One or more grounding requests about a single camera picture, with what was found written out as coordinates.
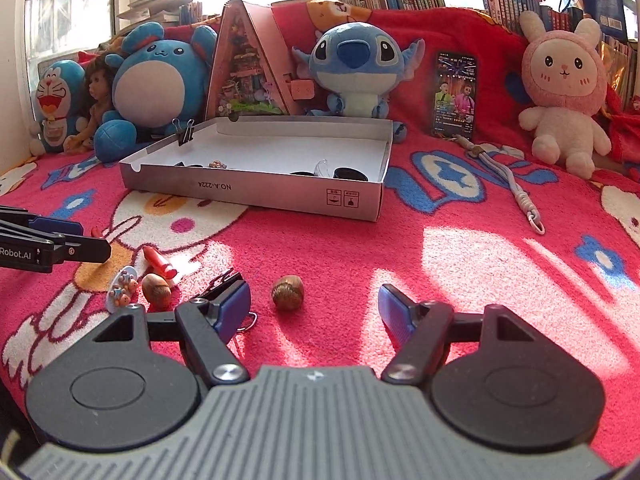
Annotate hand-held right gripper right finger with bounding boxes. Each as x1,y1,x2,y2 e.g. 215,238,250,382
377,284,546,387

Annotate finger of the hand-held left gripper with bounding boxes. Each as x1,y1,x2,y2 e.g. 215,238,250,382
0,206,84,236
0,227,113,265

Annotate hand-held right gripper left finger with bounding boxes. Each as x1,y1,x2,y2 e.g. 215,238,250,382
91,280,252,387

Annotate brown walnut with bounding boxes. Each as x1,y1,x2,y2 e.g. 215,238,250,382
141,273,173,308
271,275,305,312

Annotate red chili toy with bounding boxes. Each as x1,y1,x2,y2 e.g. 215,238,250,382
142,245,178,279

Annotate white cardboard box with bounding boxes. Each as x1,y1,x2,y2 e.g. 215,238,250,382
118,115,393,222

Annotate pink cartoon printed blanket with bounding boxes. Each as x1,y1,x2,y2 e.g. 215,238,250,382
0,132,640,461

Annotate blue robot cat plush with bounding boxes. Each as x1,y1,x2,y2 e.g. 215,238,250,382
29,60,88,156

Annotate brown haired doll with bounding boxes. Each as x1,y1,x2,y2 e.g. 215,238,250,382
62,55,121,153

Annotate small black binder clip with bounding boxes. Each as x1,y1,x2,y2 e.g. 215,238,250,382
171,117,196,147

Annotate round blue mouse plush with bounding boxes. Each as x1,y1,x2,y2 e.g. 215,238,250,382
94,22,219,163

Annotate window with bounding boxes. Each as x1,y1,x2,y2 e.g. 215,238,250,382
0,0,201,96

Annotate smartphone with lit screen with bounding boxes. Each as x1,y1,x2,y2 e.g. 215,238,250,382
431,51,478,142

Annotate triangular pink diorama house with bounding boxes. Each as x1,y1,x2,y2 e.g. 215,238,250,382
204,0,316,120

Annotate flat stacked books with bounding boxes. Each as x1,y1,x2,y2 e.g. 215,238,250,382
117,0,203,26

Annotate blue alien plush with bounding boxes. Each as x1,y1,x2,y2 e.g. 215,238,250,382
292,22,426,145

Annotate pink hooded bunny plush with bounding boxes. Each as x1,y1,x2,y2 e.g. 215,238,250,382
517,10,613,180

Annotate grey braided lanyard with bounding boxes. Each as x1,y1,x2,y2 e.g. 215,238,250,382
452,135,547,235

